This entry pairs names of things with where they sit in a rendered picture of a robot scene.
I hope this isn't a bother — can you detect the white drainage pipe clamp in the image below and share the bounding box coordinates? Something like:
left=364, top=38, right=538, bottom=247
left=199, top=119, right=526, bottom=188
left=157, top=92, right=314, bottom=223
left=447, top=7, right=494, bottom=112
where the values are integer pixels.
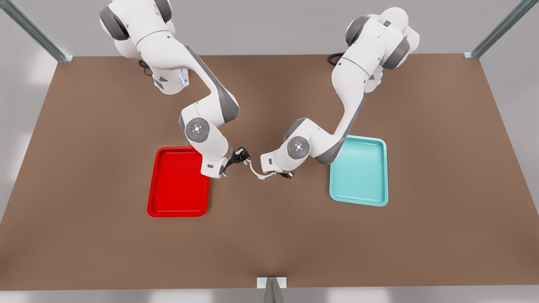
left=246, top=159, right=277, bottom=181

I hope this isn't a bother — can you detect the red rectangular tray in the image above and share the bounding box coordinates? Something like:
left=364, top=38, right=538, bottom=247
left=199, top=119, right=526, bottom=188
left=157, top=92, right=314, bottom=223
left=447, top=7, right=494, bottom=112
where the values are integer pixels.
left=147, top=146, right=210, bottom=218

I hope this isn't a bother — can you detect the light blue rectangular tray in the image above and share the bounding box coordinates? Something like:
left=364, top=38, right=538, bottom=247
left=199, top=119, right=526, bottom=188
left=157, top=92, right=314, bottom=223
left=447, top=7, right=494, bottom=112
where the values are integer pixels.
left=329, top=135, right=389, bottom=207

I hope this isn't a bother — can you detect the silver frame post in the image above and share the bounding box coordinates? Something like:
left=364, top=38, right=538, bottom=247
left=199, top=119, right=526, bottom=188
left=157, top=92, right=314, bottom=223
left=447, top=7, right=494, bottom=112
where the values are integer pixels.
left=464, top=0, right=539, bottom=59
left=257, top=277, right=287, bottom=303
left=0, top=0, right=73, bottom=63

